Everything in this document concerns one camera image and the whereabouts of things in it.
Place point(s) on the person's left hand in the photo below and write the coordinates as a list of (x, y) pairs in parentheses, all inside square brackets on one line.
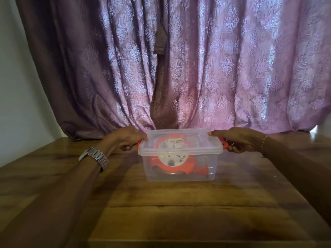
[(121, 138)]

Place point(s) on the red round reel tool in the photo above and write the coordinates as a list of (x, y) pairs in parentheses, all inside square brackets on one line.
[(172, 157)]

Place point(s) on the person's right hand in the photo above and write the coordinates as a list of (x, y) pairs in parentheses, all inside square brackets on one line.
[(240, 139)]

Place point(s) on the clear plastic storage box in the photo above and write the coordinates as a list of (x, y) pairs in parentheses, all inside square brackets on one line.
[(181, 167)]

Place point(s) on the person's right forearm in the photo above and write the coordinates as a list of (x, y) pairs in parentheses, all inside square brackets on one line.
[(297, 167)]

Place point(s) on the clear plastic box lid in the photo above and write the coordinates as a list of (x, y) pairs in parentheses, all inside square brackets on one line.
[(196, 142)]

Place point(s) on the person's left forearm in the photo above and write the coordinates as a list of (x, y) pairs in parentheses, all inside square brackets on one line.
[(51, 201)]

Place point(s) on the person's left thumb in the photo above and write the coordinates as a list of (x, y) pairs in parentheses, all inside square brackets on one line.
[(139, 135)]

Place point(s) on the red box latch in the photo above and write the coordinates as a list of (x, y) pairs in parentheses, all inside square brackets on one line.
[(224, 144), (139, 144)]

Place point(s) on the silver metal wristwatch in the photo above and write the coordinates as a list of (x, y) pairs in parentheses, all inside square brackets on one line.
[(97, 157)]

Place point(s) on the purple patterned curtain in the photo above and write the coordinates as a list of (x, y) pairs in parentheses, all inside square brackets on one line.
[(245, 67), (90, 69)]

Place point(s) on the person's right thumb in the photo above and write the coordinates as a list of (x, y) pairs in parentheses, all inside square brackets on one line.
[(216, 133)]

